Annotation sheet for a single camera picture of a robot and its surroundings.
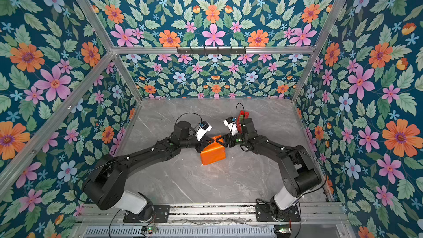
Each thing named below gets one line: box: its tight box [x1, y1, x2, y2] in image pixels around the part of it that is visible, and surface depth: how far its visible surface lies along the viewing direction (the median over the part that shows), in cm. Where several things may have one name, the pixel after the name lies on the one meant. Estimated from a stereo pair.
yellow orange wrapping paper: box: [200, 134, 226, 166], surface depth 85 cm
